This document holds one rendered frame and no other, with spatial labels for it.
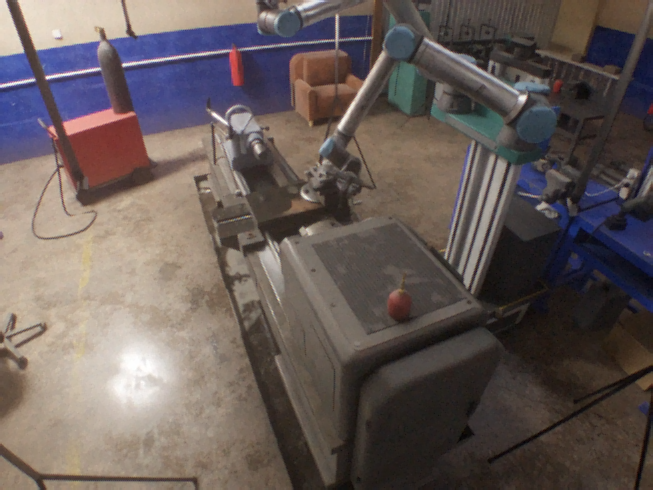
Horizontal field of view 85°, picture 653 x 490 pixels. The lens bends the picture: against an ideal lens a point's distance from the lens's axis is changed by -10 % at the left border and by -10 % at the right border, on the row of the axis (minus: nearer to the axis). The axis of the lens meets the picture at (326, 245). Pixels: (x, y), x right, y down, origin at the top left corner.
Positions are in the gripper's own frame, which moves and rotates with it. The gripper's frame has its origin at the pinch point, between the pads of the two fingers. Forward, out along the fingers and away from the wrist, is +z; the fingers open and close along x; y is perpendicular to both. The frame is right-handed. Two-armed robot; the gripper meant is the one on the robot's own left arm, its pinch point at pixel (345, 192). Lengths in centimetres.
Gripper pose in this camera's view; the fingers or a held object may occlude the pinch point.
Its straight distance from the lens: 161.4
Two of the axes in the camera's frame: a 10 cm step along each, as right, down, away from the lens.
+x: -9.4, -3.3, -0.2
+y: -2.9, 7.9, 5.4
